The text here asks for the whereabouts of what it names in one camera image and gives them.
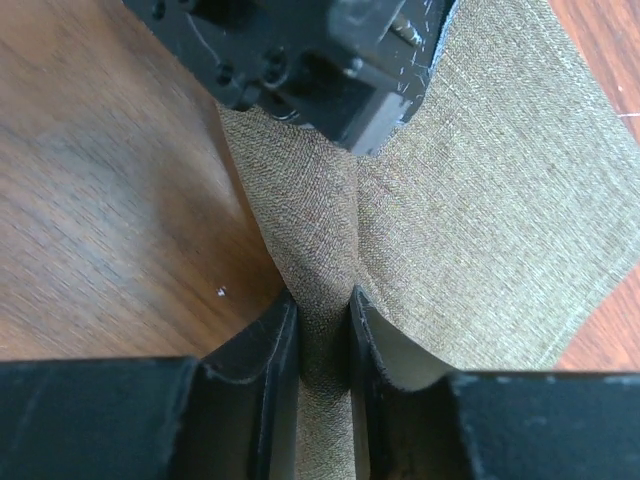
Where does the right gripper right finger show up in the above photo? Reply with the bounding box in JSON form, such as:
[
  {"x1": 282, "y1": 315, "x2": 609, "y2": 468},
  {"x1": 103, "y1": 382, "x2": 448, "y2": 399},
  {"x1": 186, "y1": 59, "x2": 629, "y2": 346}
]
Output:
[{"x1": 349, "y1": 287, "x2": 472, "y2": 479}]

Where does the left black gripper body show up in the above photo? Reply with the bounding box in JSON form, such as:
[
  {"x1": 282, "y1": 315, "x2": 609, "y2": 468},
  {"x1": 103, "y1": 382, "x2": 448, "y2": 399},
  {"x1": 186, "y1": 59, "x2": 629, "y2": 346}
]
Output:
[{"x1": 127, "y1": 0, "x2": 457, "y2": 155}]

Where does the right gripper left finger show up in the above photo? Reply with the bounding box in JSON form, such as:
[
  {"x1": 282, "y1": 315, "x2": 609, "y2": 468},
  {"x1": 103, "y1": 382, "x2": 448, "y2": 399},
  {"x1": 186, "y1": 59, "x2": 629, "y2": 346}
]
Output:
[{"x1": 169, "y1": 292, "x2": 299, "y2": 479}]

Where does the brown cloth napkin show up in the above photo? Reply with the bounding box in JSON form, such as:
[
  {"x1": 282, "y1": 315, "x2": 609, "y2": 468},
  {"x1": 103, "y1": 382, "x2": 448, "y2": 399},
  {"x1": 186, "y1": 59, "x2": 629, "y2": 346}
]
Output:
[{"x1": 220, "y1": 1, "x2": 639, "y2": 479}]

